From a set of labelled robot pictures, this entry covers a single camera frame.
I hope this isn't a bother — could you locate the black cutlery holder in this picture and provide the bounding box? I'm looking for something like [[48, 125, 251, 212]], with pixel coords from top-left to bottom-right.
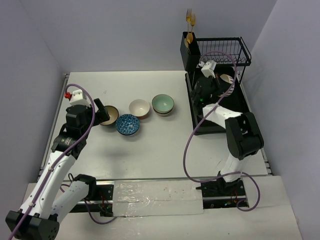
[[180, 31, 201, 72]]

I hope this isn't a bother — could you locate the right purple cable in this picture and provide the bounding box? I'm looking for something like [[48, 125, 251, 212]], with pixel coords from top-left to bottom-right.
[[183, 51, 261, 212]]

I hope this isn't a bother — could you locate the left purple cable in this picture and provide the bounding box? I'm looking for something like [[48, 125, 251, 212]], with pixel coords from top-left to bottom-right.
[[8, 83, 96, 240]]

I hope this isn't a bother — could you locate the black wire upper rack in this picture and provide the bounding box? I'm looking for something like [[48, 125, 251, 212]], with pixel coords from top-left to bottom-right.
[[196, 36, 252, 68]]

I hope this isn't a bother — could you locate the gold fork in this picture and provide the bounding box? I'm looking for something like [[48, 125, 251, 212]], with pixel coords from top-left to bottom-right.
[[185, 8, 192, 32], [190, 13, 196, 34]]

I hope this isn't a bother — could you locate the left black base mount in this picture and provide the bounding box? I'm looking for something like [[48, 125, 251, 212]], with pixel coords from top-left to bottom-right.
[[72, 181, 116, 217]]

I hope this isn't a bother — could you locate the purple cable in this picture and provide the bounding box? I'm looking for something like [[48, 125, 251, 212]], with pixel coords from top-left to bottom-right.
[[8, 83, 96, 240], [183, 51, 261, 212]]

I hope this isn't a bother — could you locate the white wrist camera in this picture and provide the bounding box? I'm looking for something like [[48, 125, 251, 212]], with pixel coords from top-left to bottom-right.
[[198, 60, 217, 78], [64, 89, 90, 107]]

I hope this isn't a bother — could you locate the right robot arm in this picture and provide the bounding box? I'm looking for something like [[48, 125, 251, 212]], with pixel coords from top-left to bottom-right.
[[202, 103, 264, 196]]

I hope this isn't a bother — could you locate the blue geometric pattern bowl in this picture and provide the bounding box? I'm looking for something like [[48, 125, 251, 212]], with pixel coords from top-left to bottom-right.
[[115, 114, 140, 136]]

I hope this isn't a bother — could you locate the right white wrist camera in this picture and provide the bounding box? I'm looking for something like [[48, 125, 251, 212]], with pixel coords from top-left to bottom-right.
[[198, 60, 217, 78]]

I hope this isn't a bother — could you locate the white red bowl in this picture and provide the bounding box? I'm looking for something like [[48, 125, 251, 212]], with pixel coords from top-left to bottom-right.
[[128, 99, 150, 119]]

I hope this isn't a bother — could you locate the white taped sheet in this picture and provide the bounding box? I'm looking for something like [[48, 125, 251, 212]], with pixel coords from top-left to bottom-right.
[[112, 180, 204, 217]]

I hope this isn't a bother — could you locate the brown beige bowl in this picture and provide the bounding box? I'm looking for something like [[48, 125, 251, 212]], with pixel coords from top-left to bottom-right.
[[100, 105, 119, 127]]

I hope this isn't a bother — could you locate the black dish rack tray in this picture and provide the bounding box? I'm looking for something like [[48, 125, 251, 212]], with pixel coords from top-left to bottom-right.
[[185, 66, 249, 136]]

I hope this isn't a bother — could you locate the mint green bowl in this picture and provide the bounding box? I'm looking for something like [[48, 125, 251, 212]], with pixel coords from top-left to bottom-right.
[[151, 94, 175, 116]]

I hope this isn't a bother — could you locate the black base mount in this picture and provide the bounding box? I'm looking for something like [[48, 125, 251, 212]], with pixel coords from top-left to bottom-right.
[[72, 181, 116, 217], [195, 178, 249, 209]]

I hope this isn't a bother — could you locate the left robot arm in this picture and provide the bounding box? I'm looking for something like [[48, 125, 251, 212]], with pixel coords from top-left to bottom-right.
[[5, 98, 110, 240]]

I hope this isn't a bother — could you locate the white striped bowl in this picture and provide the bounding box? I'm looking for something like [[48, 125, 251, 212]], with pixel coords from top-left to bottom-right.
[[219, 74, 234, 85]]

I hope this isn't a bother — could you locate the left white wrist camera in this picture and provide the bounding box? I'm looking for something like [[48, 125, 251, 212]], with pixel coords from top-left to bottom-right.
[[64, 89, 90, 107]]

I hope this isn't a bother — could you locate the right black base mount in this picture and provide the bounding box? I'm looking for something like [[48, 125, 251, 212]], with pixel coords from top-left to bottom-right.
[[195, 178, 249, 209]]

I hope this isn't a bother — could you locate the gold spoon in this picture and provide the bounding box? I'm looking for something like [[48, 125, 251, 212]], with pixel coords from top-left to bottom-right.
[[184, 32, 193, 55]]

